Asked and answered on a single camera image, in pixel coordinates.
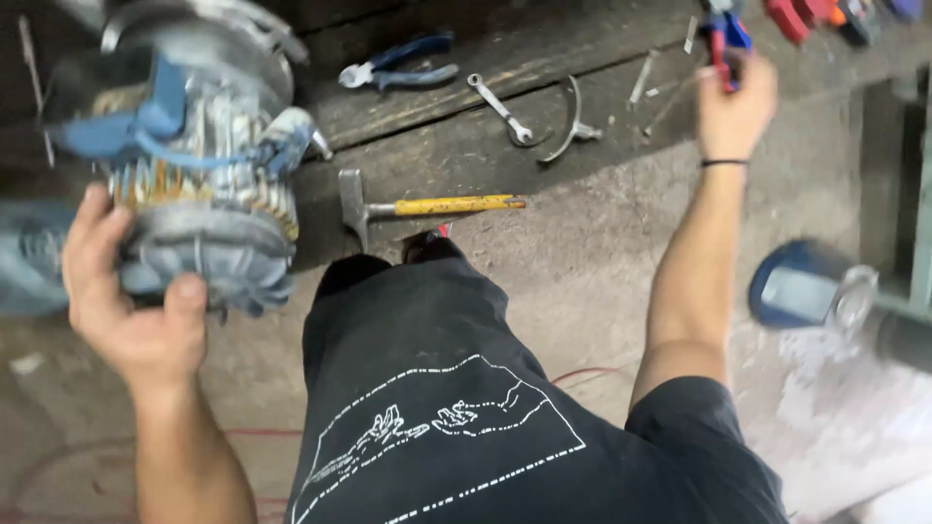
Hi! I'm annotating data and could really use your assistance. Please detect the yellow handled hammer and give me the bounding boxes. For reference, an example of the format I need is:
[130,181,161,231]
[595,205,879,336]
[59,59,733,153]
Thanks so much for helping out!
[338,169,527,253]

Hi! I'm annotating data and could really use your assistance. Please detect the red and blue pliers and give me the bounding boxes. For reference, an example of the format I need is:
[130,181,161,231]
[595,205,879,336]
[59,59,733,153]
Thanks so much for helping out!
[699,0,754,94]

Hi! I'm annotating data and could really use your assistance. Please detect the person's shoe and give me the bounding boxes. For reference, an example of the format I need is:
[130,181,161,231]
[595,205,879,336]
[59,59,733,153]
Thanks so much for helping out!
[402,224,464,266]

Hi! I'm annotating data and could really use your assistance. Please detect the blue motor housing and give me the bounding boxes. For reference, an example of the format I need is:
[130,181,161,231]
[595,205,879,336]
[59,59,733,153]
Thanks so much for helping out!
[747,239,932,374]

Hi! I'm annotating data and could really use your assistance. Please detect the person's left hand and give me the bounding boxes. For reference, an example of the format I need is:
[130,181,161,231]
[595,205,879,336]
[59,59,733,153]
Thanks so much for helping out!
[62,183,209,394]

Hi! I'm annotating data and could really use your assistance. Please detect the grey electric motor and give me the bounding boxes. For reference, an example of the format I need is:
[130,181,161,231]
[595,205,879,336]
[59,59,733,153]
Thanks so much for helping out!
[42,0,334,318]

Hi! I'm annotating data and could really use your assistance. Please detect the blue handled pliers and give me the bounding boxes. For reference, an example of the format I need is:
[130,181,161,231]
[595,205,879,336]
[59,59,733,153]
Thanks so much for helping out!
[338,32,461,93]

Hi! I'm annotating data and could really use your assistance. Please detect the silver combination wrench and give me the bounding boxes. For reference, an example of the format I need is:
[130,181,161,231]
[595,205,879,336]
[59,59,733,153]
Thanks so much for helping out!
[466,73,535,147]

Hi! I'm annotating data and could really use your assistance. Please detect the person's black printed shirt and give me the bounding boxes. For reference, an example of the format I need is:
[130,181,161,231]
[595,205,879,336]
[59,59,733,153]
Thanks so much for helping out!
[285,253,790,524]

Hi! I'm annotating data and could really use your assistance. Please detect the person's right hand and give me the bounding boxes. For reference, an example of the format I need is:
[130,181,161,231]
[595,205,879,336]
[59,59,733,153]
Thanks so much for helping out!
[695,49,779,163]

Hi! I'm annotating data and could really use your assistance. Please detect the long thin metal rod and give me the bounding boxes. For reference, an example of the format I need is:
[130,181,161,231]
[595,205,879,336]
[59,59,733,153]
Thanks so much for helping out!
[17,15,56,168]

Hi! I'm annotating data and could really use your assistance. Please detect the curved metal bracket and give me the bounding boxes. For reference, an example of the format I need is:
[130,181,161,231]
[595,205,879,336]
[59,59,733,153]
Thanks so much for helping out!
[537,75,604,164]

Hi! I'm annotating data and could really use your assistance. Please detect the heap of red tools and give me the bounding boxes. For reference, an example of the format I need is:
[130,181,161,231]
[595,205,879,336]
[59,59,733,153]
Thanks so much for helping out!
[763,0,927,48]

